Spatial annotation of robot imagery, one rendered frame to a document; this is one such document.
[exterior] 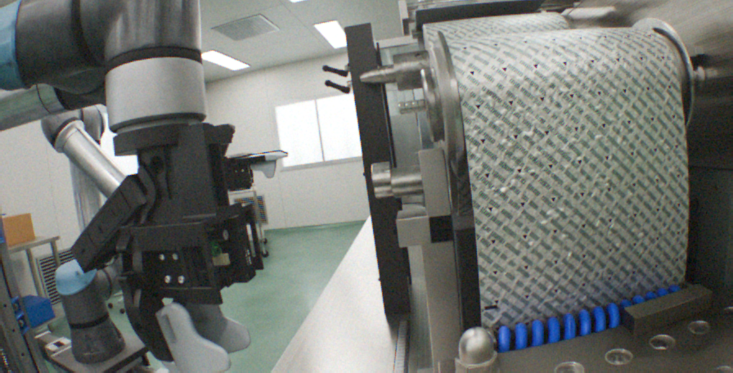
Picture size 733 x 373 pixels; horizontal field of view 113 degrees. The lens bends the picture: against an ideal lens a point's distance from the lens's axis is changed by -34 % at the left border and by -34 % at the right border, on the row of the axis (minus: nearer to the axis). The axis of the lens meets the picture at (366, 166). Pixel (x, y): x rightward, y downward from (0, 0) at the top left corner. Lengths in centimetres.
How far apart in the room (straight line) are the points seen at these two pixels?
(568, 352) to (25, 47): 48
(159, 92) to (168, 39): 4
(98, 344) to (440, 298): 80
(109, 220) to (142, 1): 16
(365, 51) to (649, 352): 60
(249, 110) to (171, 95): 629
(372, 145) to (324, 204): 551
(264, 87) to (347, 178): 209
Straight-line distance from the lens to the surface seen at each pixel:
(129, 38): 26
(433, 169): 39
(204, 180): 24
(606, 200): 37
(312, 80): 619
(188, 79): 26
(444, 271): 42
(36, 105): 47
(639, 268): 41
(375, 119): 65
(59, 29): 30
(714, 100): 50
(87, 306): 97
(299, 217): 631
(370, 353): 61
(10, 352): 104
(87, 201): 106
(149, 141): 25
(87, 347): 101
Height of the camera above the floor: 122
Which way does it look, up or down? 3 degrees down
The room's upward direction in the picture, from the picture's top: 8 degrees counter-clockwise
